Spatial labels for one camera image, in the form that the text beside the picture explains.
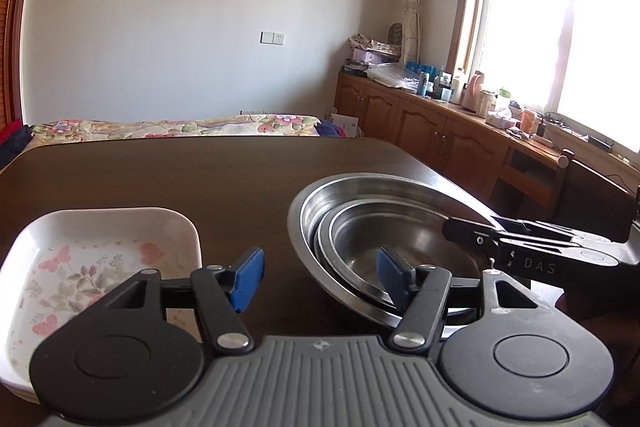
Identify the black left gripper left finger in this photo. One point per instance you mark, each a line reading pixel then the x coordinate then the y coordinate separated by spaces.
pixel 216 294

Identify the red and navy pillows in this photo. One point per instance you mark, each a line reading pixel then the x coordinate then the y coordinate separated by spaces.
pixel 14 139

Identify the window with wooden frame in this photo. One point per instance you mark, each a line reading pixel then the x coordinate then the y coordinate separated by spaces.
pixel 576 60

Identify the wooden slatted wardrobe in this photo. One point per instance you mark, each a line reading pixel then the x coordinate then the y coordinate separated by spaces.
pixel 12 16

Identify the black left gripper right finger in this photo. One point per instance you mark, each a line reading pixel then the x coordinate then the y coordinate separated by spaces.
pixel 422 294

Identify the small steel bowl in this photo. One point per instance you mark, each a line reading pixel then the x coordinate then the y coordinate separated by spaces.
pixel 400 251

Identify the large steel bowl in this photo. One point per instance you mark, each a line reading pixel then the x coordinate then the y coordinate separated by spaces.
pixel 337 224

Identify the floral square plate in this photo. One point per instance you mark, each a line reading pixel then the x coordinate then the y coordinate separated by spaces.
pixel 64 261

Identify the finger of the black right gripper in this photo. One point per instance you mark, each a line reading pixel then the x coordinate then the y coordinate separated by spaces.
pixel 543 232
pixel 473 236

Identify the stack of books and papers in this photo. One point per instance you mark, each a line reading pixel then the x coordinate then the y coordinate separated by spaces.
pixel 366 53

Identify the wooden chair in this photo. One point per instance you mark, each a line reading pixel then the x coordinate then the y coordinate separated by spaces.
pixel 585 200

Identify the floral bed quilt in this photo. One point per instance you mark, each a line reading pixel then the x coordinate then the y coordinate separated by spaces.
pixel 85 130

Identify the wooden side cabinet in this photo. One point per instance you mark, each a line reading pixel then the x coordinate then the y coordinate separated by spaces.
pixel 518 178

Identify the white wall switch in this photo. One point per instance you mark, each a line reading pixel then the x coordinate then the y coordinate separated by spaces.
pixel 271 38

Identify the person's right hand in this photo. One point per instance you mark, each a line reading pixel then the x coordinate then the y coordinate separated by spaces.
pixel 617 327

